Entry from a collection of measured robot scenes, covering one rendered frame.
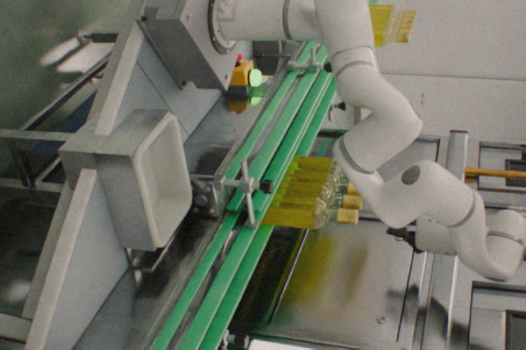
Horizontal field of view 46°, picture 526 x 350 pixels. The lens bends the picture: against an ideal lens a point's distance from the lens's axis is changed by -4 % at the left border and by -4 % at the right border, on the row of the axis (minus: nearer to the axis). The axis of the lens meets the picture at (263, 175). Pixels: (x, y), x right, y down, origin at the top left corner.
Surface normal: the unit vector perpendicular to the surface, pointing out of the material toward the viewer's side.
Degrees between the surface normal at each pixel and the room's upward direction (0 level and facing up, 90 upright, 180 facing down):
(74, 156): 90
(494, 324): 90
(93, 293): 0
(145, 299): 90
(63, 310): 0
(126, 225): 90
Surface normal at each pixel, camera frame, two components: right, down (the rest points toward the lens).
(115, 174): -0.30, 0.55
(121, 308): -0.11, -0.83
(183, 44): -0.20, 0.90
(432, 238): -0.56, 0.51
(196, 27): 0.92, 0.08
